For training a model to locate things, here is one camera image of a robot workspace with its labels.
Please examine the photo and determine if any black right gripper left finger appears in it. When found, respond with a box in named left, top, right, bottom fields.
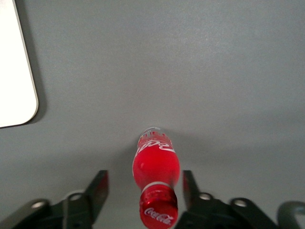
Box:
left=0, top=169, right=110, bottom=229

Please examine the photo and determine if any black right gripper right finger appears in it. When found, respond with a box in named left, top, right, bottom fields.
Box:
left=176, top=170, right=279, bottom=229

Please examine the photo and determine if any red coke bottle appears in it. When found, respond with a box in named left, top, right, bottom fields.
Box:
left=132, top=126, right=180, bottom=227

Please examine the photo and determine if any white plastic tray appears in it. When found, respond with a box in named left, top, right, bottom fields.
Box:
left=0, top=0, right=39, bottom=129

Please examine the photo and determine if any dark grey cable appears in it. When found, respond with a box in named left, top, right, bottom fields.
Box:
left=277, top=201, right=305, bottom=229

